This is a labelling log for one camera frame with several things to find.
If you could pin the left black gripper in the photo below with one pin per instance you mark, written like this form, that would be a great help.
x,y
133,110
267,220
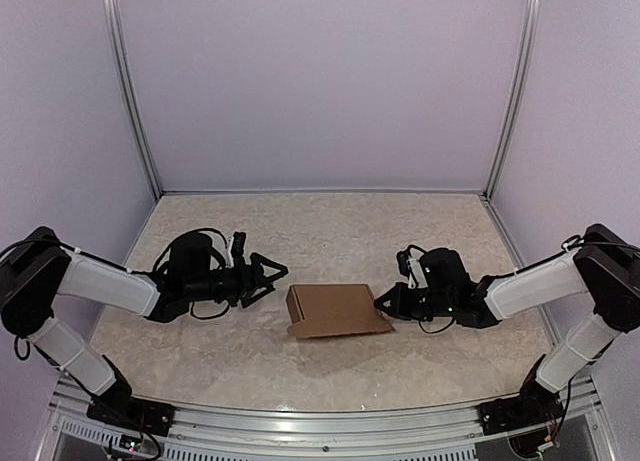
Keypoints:
x,y
247,300

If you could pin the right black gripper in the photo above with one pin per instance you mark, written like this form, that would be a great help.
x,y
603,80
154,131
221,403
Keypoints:
x,y
398,307

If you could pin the brown cardboard box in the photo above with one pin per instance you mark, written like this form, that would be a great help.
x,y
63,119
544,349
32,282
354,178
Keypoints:
x,y
333,310

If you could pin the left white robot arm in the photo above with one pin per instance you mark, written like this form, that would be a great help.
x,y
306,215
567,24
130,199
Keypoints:
x,y
41,268

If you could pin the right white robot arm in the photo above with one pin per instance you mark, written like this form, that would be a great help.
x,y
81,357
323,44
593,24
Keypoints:
x,y
596,263

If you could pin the small circuit board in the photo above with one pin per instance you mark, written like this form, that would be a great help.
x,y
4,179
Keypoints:
x,y
123,443

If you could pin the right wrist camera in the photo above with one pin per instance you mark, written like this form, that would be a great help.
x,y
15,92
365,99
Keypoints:
x,y
410,267

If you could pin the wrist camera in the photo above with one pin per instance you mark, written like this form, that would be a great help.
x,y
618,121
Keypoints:
x,y
410,267
235,251

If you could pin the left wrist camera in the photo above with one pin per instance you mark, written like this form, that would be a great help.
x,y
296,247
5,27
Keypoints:
x,y
235,251

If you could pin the front aluminium frame rail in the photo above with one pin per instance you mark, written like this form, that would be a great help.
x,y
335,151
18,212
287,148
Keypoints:
x,y
445,432

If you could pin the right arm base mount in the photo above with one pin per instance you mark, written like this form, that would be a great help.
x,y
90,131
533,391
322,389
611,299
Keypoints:
x,y
532,405

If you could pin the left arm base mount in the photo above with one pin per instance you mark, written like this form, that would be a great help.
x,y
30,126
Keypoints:
x,y
118,407

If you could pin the left aluminium corner post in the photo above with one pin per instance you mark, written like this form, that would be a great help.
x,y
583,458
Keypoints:
x,y
125,80

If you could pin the aluminium corner post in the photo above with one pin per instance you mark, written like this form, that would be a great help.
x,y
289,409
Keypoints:
x,y
516,93
125,80

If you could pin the right aluminium corner post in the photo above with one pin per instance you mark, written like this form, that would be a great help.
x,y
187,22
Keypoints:
x,y
516,93

